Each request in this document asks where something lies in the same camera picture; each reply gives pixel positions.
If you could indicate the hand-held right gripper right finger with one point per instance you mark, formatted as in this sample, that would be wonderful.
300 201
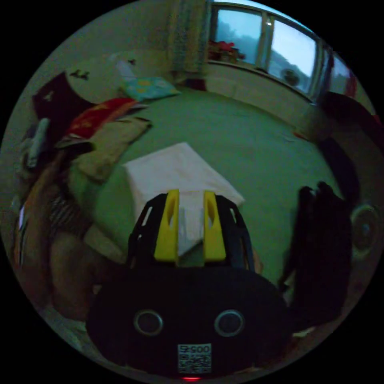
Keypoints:
213 243

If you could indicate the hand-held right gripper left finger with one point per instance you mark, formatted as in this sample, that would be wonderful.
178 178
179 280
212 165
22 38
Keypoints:
168 240

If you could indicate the white short sleeve shirt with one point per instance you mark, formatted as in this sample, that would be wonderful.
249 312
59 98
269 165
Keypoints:
180 171

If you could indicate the person's body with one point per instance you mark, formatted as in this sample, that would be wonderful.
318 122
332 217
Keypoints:
72 270

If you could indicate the bed with green sheet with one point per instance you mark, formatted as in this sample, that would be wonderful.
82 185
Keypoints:
234 141

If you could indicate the black garment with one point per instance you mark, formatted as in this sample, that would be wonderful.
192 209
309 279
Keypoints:
321 246

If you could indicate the pile of clothes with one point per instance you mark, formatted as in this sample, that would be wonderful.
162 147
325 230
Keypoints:
108 141

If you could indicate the blue pillow with yellow dots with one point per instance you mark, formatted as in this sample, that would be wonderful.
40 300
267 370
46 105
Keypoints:
150 87

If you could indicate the plant with red flowers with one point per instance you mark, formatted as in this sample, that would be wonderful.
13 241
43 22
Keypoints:
223 49

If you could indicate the pale patterned curtain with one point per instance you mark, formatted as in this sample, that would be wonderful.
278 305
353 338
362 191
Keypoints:
187 36

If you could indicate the window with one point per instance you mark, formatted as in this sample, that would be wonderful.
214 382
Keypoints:
291 48

